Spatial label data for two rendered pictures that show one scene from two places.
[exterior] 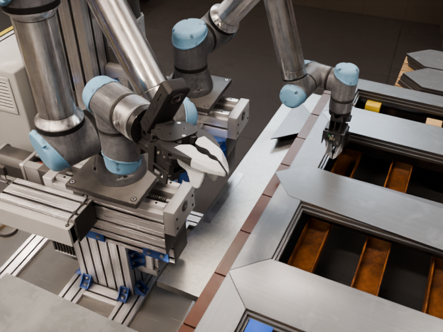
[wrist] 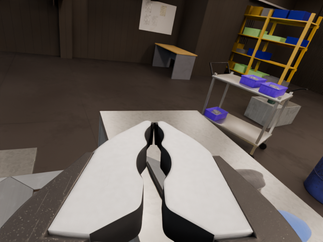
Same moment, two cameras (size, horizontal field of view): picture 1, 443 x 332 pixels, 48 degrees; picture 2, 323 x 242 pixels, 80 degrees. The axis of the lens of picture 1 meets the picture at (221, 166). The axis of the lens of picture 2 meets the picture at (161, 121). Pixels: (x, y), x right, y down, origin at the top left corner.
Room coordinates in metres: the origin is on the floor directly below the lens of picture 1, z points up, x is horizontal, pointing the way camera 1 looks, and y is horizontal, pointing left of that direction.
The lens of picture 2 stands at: (0.67, 0.07, 1.52)
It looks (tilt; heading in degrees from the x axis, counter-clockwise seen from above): 27 degrees down; 216
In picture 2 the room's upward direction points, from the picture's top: 12 degrees clockwise
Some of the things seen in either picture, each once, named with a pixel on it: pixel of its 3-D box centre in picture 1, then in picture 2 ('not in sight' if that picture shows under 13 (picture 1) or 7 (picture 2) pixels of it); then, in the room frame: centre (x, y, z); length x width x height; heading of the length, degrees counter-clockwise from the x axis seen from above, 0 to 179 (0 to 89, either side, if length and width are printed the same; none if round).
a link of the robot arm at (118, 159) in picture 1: (127, 141); not in sight; (0.81, 0.19, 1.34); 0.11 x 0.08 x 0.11; 133
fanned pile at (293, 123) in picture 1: (298, 122); not in sight; (1.82, -0.34, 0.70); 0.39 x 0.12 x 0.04; 155
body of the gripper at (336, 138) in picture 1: (337, 126); not in sight; (1.36, -0.38, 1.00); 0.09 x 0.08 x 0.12; 155
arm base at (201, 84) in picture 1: (191, 74); not in sight; (1.54, 0.11, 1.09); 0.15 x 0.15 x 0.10
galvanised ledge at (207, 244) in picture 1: (263, 172); not in sight; (1.52, -0.17, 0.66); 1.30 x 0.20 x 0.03; 155
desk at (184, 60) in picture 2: not in sight; (172, 60); (-4.62, -3.81, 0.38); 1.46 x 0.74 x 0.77; 69
